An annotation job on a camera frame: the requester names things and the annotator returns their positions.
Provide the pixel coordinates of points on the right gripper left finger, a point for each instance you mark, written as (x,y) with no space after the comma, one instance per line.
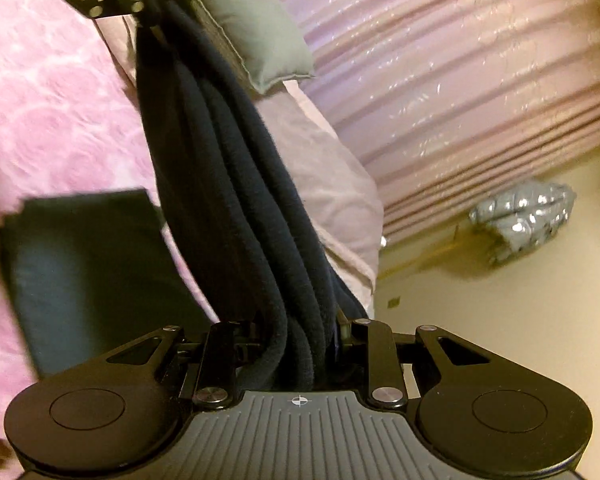
(216,382)

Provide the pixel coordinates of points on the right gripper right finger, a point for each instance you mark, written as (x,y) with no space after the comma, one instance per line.
(369,363)

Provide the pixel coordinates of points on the dark navy sweatpants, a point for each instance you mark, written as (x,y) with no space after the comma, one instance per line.
(232,207)

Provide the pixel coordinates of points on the pink floral bed blanket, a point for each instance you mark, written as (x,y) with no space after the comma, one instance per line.
(68,124)

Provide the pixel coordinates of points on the folded teal garment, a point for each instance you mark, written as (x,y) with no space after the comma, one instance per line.
(86,273)

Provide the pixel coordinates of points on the green cushion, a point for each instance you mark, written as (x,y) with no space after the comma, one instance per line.
(260,40)

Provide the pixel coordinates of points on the beige pillow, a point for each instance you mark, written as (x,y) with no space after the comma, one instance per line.
(339,195)

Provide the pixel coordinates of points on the pink striped curtain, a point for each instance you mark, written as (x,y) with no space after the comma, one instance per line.
(445,102)

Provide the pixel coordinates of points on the wall socket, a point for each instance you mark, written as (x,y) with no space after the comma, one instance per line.
(394,302)

